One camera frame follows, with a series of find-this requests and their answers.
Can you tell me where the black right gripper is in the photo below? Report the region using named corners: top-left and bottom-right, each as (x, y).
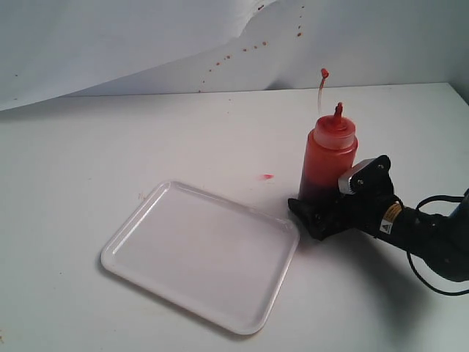
top-left (287, 155), bottom-right (399, 241)

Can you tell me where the red squeeze sauce bottle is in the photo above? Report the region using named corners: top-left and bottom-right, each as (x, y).
top-left (298, 102), bottom-right (358, 204)

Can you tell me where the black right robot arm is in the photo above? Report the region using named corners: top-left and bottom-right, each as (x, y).
top-left (288, 155), bottom-right (468, 282)

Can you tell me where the white rectangular plastic tray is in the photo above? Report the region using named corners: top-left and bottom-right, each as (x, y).
top-left (100, 180), bottom-right (300, 335)

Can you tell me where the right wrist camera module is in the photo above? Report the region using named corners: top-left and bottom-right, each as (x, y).
top-left (338, 158), bottom-right (379, 195)

